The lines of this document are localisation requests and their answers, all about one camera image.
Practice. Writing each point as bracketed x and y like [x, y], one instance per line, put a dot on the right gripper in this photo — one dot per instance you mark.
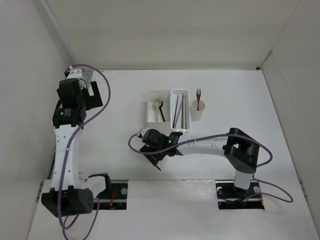
[158, 158]

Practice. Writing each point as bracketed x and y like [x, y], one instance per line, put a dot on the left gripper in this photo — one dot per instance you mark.
[93, 101]

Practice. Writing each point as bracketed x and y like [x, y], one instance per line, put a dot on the black spoon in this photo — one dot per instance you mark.
[161, 111]

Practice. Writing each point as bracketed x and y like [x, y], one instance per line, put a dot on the beige wooden spoon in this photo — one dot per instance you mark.
[157, 103]

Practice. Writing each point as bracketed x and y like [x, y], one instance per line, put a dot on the brown wooden fork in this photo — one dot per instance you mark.
[198, 97]

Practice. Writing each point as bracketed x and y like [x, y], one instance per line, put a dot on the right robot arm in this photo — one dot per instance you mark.
[236, 146]

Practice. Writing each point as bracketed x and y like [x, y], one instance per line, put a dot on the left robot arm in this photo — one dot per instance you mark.
[67, 195]

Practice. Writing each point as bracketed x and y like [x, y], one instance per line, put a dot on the white square box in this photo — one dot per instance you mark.
[164, 95]

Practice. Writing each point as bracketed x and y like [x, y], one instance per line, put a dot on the white perforated basket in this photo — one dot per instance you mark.
[180, 117]

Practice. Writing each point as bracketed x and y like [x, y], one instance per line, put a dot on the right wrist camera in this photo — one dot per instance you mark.
[143, 131]

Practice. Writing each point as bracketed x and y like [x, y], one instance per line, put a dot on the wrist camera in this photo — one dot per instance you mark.
[83, 74]
[143, 131]

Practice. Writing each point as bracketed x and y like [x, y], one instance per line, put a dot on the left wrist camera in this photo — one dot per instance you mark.
[83, 74]

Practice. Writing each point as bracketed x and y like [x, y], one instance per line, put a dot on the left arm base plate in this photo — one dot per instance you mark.
[115, 196]

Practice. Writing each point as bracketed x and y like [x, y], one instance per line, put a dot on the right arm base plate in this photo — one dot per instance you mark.
[230, 197]

